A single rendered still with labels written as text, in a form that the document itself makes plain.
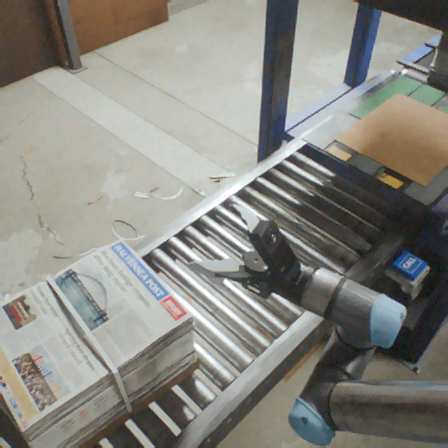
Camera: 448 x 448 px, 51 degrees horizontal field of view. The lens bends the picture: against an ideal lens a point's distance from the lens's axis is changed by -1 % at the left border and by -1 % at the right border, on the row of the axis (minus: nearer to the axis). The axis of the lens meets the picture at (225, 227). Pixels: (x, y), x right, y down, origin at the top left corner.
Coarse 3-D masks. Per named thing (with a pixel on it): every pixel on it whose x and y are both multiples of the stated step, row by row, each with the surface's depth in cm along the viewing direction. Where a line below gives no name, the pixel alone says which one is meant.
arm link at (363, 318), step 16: (336, 288) 74; (352, 288) 74; (336, 304) 73; (352, 304) 72; (368, 304) 72; (384, 304) 72; (400, 304) 73; (336, 320) 74; (352, 320) 72; (368, 320) 71; (384, 320) 71; (400, 320) 70; (352, 336) 74; (368, 336) 72; (384, 336) 71
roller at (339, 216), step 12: (276, 180) 162; (288, 180) 160; (288, 192) 160; (300, 192) 157; (312, 192) 156; (312, 204) 154; (324, 204) 152; (336, 216) 149; (348, 216) 148; (348, 228) 148; (360, 228) 145; (372, 228) 145; (372, 240) 143
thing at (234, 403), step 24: (408, 216) 148; (384, 240) 141; (408, 240) 149; (360, 264) 135; (384, 264) 142; (288, 336) 119; (312, 336) 123; (264, 360) 115; (288, 360) 118; (240, 384) 110; (264, 384) 113; (216, 408) 106; (240, 408) 109; (192, 432) 103; (216, 432) 106
